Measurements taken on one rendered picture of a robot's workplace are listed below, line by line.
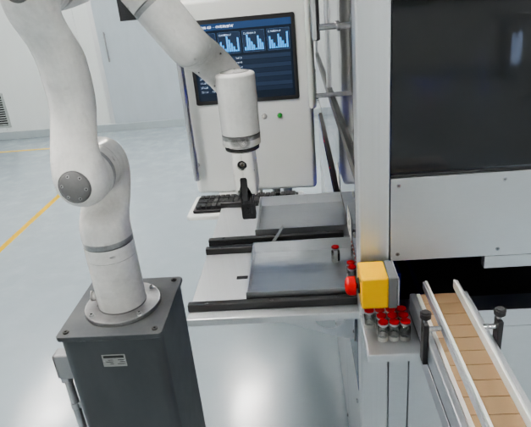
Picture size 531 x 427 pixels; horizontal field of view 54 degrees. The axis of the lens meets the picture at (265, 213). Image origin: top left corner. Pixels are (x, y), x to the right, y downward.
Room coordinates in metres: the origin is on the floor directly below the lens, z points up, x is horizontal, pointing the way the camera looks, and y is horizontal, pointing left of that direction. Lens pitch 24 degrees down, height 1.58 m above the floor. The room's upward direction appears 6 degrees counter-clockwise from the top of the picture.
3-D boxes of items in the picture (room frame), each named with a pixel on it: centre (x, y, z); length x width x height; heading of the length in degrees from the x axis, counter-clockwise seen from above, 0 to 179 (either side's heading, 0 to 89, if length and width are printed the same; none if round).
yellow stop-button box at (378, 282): (0.90, -0.21, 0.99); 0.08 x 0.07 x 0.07; 85
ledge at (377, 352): (0.89, -0.25, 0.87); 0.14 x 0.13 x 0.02; 85
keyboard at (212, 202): (1.86, 0.07, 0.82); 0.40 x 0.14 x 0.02; 83
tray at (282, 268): (1.16, -0.12, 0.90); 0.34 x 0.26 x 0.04; 85
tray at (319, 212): (1.50, -0.15, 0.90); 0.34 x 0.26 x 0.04; 85
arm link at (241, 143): (1.10, 0.04, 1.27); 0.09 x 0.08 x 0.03; 176
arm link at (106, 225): (1.17, 0.38, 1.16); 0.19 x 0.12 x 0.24; 175
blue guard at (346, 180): (1.99, -0.28, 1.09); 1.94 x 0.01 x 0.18; 175
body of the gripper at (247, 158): (1.11, 0.04, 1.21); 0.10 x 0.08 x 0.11; 176
